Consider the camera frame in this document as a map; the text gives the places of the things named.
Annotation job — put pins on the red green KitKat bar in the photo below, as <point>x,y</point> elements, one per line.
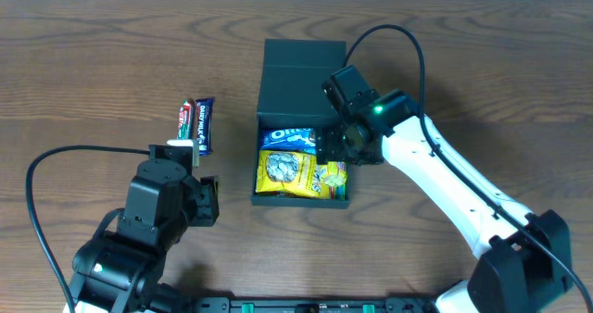
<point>186,119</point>

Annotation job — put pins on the black box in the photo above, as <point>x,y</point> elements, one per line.
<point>290,92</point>

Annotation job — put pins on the blue Dairy Milk bar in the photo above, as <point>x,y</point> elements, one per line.
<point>204,109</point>

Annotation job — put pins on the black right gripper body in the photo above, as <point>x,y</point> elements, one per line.
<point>327,147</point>

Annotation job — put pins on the blue Oreo cookie pack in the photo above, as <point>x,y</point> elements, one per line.
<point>300,140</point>

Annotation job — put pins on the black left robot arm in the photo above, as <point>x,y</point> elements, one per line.
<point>119,269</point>

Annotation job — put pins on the yellow Hacks candy bag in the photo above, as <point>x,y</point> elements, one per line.
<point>290,173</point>

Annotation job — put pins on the Haribo worms candy bag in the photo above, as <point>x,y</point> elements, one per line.
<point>342,192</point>

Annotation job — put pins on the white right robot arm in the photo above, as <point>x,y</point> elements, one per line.
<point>523,260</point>

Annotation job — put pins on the yellow plastic jar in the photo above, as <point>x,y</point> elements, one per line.
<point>333,174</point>

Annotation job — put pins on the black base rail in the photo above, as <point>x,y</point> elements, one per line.
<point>318,305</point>

